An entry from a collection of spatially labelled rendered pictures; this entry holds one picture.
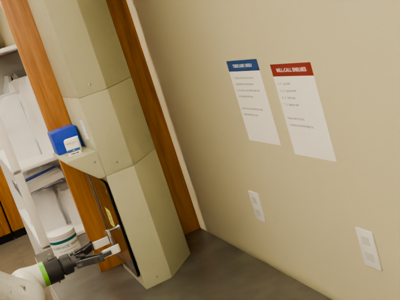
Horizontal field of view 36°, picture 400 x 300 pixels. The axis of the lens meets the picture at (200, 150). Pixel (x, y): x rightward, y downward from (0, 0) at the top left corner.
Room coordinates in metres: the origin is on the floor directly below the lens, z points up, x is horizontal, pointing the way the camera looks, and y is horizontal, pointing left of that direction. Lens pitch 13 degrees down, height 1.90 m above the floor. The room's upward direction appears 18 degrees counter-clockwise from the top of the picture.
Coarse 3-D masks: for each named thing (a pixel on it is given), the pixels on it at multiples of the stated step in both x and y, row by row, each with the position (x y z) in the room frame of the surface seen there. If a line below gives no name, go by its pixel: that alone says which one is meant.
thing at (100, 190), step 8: (96, 184) 2.39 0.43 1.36; (104, 184) 2.23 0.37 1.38; (96, 192) 2.45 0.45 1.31; (104, 192) 2.29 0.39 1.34; (104, 200) 2.35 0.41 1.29; (112, 200) 2.22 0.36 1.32; (104, 208) 2.41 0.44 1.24; (112, 208) 2.24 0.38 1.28; (104, 216) 2.47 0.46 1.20; (112, 216) 2.29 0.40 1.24; (120, 224) 2.22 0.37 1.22; (112, 232) 2.42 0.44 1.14; (120, 232) 2.26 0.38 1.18; (120, 240) 2.31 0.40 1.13; (120, 248) 2.37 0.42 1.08; (128, 248) 2.22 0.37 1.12; (120, 256) 2.44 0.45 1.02; (128, 256) 2.27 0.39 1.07; (128, 264) 2.33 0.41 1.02; (136, 272) 2.22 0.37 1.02
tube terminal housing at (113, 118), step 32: (96, 96) 2.24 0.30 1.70; (128, 96) 2.37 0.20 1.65; (96, 128) 2.23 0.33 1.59; (128, 128) 2.30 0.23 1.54; (128, 160) 2.25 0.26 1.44; (128, 192) 2.24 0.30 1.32; (160, 192) 2.37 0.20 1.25; (128, 224) 2.22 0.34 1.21; (160, 224) 2.30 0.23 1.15; (160, 256) 2.25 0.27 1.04
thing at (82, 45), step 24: (48, 0) 2.22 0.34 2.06; (72, 0) 2.25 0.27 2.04; (96, 0) 2.38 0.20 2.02; (48, 24) 2.28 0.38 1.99; (72, 24) 2.24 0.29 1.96; (96, 24) 2.32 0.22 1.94; (48, 48) 2.44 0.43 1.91; (72, 48) 2.23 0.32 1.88; (96, 48) 2.28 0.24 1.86; (120, 48) 2.43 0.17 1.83; (72, 72) 2.22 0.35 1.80; (96, 72) 2.25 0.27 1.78; (120, 72) 2.37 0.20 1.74; (72, 96) 2.32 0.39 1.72
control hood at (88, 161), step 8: (88, 152) 2.24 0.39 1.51; (96, 152) 2.22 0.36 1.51; (64, 160) 2.24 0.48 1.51; (72, 160) 2.19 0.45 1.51; (80, 160) 2.20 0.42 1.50; (88, 160) 2.20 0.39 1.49; (96, 160) 2.21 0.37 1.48; (80, 168) 2.19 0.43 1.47; (88, 168) 2.20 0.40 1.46; (96, 168) 2.21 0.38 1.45; (96, 176) 2.21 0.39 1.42; (104, 176) 2.22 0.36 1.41
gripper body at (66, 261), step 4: (60, 256) 2.19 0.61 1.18; (64, 256) 2.18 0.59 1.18; (68, 256) 2.18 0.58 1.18; (72, 256) 2.22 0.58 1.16; (60, 260) 2.16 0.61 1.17; (64, 260) 2.16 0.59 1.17; (68, 260) 2.16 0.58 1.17; (72, 260) 2.18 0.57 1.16; (76, 260) 2.16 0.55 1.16; (64, 264) 2.15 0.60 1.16; (68, 264) 2.16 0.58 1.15; (72, 264) 2.16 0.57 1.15; (76, 264) 2.16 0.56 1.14; (64, 268) 2.15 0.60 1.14; (68, 268) 2.15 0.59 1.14; (72, 268) 2.16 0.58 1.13; (68, 272) 2.16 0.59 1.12; (72, 272) 2.17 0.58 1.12
